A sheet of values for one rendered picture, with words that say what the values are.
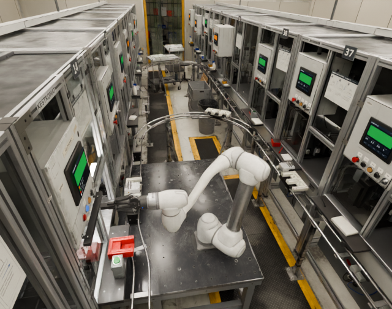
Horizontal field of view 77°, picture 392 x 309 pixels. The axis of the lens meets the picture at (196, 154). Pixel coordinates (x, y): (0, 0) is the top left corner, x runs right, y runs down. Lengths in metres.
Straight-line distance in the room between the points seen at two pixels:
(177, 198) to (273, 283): 1.72
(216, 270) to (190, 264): 0.20
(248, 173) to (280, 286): 1.50
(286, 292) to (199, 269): 1.08
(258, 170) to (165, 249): 0.98
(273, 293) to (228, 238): 1.07
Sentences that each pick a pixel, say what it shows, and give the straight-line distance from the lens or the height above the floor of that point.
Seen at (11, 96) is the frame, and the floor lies 2.01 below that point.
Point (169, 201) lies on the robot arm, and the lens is 1.28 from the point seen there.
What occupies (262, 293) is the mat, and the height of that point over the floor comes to 0.01.
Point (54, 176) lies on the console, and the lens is 1.05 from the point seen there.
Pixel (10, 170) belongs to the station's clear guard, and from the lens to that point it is 0.87.
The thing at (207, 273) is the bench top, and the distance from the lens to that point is 1.94.
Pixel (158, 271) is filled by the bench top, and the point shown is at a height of 0.68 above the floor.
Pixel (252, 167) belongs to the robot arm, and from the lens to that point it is 1.53.
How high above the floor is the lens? 2.34
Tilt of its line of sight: 34 degrees down
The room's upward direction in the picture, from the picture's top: 1 degrees clockwise
